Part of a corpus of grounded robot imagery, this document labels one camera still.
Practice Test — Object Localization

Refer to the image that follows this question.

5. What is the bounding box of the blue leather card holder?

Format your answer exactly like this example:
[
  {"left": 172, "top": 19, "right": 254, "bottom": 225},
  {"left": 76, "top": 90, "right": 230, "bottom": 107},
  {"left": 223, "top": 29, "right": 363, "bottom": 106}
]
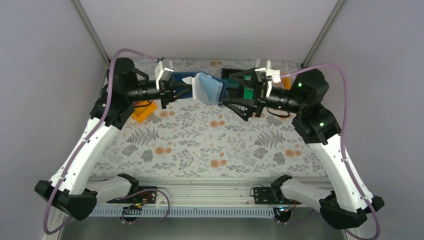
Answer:
[{"left": 170, "top": 71, "right": 230, "bottom": 106}]

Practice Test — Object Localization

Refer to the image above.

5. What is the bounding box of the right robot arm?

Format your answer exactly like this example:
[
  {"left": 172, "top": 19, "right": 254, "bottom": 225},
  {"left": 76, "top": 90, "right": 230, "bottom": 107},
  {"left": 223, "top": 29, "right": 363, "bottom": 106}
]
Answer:
[{"left": 223, "top": 67, "right": 385, "bottom": 230}]

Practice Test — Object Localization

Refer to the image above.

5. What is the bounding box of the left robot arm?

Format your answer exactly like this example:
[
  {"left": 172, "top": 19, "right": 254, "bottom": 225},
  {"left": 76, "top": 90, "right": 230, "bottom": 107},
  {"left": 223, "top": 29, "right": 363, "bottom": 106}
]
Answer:
[{"left": 34, "top": 57, "right": 192, "bottom": 221}]

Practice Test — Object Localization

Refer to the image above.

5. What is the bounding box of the teal card stack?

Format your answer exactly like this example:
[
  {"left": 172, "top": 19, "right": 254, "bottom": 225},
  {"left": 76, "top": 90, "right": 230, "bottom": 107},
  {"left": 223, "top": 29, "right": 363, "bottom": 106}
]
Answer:
[{"left": 225, "top": 77, "right": 240, "bottom": 89}]

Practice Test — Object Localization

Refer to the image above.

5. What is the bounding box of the green bin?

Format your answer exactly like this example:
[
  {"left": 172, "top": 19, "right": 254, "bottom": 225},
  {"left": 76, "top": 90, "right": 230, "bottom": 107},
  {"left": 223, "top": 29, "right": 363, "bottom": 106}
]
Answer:
[{"left": 243, "top": 75, "right": 256, "bottom": 100}]

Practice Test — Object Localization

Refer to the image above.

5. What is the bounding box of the black bin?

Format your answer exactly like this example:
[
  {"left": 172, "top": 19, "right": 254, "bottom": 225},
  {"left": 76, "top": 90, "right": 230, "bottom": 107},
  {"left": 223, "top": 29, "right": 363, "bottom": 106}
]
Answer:
[{"left": 221, "top": 68, "right": 245, "bottom": 99}]

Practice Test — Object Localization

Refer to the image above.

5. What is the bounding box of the orange bin right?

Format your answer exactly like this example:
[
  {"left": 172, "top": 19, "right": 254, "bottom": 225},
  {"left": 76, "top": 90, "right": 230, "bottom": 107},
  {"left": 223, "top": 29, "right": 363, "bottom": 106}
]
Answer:
[{"left": 280, "top": 77, "right": 292, "bottom": 90}]

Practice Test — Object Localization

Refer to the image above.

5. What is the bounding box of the orange bin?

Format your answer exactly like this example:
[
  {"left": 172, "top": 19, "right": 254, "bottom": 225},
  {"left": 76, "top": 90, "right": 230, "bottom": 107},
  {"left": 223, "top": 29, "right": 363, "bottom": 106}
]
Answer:
[
  {"left": 131, "top": 101, "right": 157, "bottom": 123},
  {"left": 280, "top": 77, "right": 292, "bottom": 90}
]

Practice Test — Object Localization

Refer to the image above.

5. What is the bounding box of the orange bin left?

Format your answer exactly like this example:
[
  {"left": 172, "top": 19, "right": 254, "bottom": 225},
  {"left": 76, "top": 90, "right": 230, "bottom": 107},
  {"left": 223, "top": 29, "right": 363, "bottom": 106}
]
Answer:
[{"left": 131, "top": 101, "right": 157, "bottom": 123}]

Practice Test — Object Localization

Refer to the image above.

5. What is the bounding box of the floral table mat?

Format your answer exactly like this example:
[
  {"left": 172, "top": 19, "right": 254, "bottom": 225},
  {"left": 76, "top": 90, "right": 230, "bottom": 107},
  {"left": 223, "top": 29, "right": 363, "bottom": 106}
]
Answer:
[{"left": 91, "top": 58, "right": 327, "bottom": 179}]

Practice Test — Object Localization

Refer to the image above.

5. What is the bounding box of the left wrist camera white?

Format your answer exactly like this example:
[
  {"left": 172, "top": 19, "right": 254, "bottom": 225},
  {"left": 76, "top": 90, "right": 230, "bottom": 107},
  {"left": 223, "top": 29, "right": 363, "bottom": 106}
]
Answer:
[{"left": 154, "top": 58, "right": 174, "bottom": 90}]

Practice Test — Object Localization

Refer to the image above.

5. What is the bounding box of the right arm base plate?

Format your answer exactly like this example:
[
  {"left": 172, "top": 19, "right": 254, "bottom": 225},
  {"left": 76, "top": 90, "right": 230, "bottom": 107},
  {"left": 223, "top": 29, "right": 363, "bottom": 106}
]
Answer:
[{"left": 252, "top": 186, "right": 295, "bottom": 205}]

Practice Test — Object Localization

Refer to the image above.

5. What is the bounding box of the aluminium mounting rail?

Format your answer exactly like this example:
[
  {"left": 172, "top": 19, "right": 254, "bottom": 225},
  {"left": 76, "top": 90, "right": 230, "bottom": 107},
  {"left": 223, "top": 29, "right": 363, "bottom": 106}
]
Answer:
[{"left": 54, "top": 175, "right": 353, "bottom": 208}]

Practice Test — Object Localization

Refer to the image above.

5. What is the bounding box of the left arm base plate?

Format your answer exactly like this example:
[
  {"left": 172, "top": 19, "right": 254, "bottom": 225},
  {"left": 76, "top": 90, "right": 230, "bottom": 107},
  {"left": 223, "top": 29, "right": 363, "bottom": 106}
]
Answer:
[{"left": 107, "top": 186, "right": 158, "bottom": 205}]

